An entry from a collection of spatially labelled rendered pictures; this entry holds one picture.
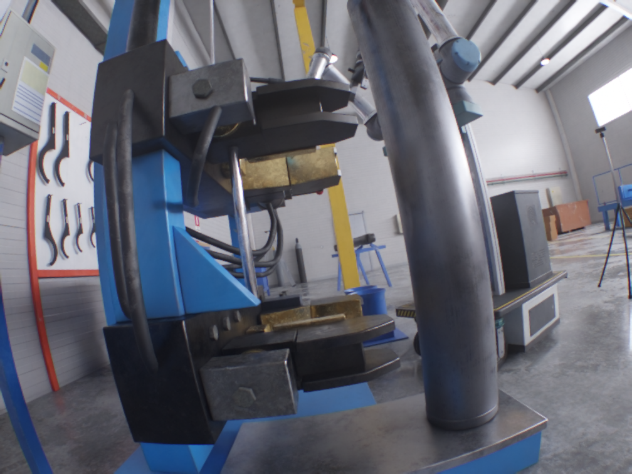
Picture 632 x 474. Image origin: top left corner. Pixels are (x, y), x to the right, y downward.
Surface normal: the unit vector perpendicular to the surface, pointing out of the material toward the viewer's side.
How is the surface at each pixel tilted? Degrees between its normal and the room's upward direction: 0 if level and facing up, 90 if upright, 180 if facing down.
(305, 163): 90
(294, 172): 90
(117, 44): 90
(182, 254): 90
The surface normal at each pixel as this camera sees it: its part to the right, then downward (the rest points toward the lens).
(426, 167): -0.45, 0.00
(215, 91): 0.01, -0.08
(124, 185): 0.49, -0.18
